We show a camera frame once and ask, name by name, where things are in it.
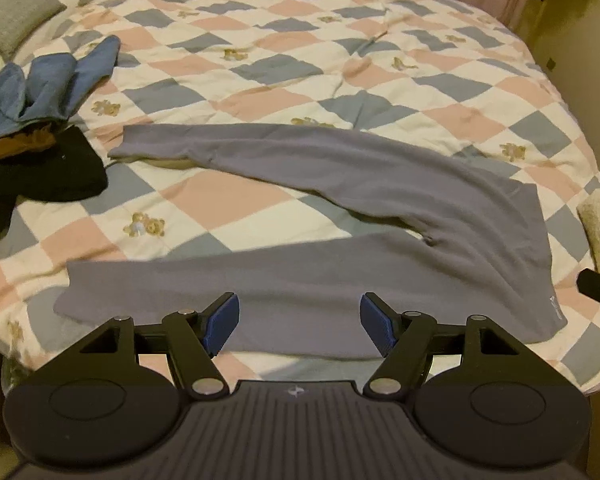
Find brown pants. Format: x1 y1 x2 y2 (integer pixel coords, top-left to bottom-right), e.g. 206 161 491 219
0 127 57 162

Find grey checked pillow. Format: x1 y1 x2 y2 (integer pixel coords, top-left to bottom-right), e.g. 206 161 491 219
0 0 67 57

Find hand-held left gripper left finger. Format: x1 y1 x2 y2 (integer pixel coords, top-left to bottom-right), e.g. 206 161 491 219
72 291 241 401

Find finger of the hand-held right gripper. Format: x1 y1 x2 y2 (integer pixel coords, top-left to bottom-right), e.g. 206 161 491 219
579 268 600 332

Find grey sweatshirt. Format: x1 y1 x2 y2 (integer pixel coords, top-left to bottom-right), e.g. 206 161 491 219
53 122 567 361

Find patchwork bear print quilt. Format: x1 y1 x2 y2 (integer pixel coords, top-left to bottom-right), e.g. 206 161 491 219
0 0 600 396

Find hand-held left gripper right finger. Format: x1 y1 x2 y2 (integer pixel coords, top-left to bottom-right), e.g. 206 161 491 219
360 291 523 401

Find blue jeans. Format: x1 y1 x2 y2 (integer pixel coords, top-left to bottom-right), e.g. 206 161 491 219
0 35 121 138

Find black garment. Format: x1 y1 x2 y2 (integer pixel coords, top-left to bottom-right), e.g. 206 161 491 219
0 125 108 236

